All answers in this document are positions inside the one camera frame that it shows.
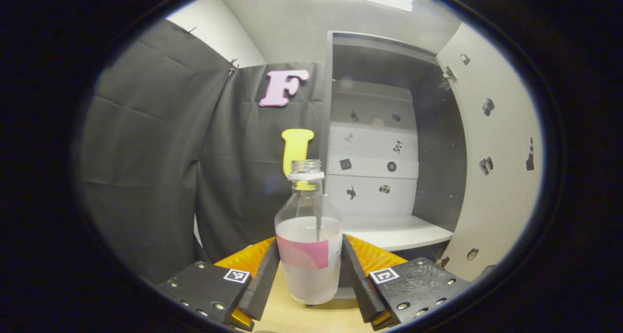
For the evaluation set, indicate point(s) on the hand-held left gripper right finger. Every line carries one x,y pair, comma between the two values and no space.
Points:
360,279

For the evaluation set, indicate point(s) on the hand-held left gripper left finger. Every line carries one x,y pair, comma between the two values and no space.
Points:
260,286

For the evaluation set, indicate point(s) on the clear bottle with pink label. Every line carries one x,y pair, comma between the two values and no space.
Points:
309,274

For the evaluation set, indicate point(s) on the white cabinet shelf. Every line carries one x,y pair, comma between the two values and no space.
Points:
394,233

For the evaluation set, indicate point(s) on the dark grey cabinet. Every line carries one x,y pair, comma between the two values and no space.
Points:
438,153

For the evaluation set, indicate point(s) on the black backdrop cloth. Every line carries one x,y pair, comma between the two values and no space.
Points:
146,153

